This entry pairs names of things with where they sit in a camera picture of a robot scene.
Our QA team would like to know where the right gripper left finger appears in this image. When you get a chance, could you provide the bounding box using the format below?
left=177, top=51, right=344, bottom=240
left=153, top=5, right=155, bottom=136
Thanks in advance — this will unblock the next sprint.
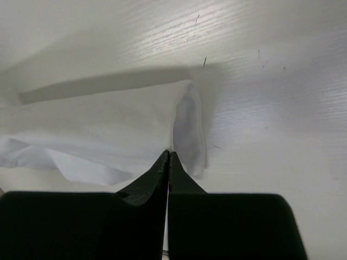
left=1, top=151, right=169, bottom=259

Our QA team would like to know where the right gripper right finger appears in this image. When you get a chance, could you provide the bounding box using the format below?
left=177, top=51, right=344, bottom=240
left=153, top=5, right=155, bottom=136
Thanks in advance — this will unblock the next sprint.
left=168, top=152, right=307, bottom=259

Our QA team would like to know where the white skirt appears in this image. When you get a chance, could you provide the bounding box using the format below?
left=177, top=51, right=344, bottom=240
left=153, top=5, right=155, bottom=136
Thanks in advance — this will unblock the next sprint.
left=1, top=80, right=206, bottom=186

